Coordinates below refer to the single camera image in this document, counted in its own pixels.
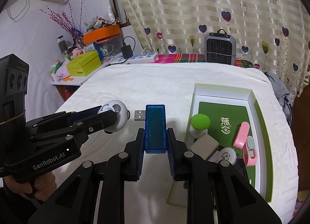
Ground green mushroom holder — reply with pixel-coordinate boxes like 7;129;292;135
189;114;211;139

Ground heart pattern curtain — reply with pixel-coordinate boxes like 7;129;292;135
121;0;309;97

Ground purple flower branches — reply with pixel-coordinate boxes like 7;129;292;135
39;0;85;39

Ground green gift box tray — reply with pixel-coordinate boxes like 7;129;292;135
166;82;274;207

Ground left hand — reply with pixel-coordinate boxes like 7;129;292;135
3;172;57;202

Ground grey clothes pile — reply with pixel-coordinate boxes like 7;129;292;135
264;72;293;127

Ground pink clip with mint pad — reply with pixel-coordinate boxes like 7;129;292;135
242;136;257;167

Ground grey space heater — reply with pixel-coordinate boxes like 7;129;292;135
204;29;236;65

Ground orange lid storage box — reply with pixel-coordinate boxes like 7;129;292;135
83;24;123;55

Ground lime green box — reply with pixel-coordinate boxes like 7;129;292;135
66;51;101;77

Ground white round gadget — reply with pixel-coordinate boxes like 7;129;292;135
97;100;130;134

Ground white round disc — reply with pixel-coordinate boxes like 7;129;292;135
219;147;237;165

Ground white towel cover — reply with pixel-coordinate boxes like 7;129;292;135
60;63;298;223

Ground white charger cube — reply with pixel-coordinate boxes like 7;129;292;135
189;133;219;160

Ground black camera box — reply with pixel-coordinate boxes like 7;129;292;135
1;54;29;123

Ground white power strip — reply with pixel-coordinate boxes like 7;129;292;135
111;52;159;64

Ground dark glass jar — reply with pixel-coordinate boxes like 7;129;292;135
56;36;68;55

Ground blue usb stick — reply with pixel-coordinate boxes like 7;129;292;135
134;105;168;154

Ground black power adapter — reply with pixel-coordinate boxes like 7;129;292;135
121;36;136;60

